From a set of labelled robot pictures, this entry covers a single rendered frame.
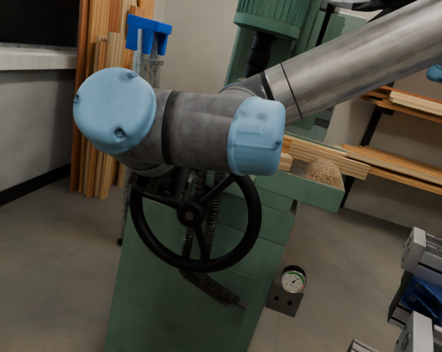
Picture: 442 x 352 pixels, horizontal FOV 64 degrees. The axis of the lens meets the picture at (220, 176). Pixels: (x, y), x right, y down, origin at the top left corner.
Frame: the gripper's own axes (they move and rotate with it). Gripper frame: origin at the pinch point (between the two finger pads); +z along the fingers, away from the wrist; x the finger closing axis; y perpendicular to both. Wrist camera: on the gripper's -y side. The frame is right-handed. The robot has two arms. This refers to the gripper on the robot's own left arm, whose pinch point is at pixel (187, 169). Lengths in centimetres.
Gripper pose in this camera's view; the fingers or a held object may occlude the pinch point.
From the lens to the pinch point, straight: 66.0
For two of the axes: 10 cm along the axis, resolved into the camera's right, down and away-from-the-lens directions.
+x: 9.4, 3.1, -1.5
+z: 0.9, 2.1, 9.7
